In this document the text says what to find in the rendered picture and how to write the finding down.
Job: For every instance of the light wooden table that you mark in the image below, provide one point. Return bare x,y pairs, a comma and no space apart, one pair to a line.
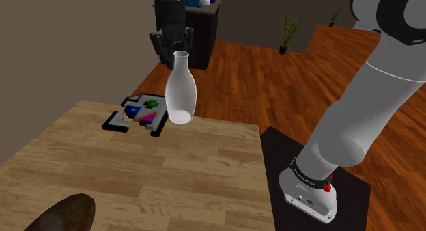
139,177

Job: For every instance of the large green potted plant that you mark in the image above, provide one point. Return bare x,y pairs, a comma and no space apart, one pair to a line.
290,32

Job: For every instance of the grey black pixel figure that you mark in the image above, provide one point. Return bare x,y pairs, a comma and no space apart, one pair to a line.
138,112

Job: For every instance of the small green potted plant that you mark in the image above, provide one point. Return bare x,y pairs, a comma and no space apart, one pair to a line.
334,16

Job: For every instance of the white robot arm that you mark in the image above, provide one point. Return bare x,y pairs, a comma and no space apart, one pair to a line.
359,117

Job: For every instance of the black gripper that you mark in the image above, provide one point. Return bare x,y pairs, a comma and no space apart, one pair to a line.
170,13

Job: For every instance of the dark cabinet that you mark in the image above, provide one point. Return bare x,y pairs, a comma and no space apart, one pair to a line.
204,33

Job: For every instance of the dark brown bowl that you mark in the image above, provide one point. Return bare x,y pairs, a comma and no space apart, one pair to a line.
66,215

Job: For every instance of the black robot stand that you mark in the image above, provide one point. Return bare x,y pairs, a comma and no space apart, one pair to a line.
283,147

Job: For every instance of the white glass bottle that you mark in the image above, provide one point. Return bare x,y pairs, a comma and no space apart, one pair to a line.
180,90

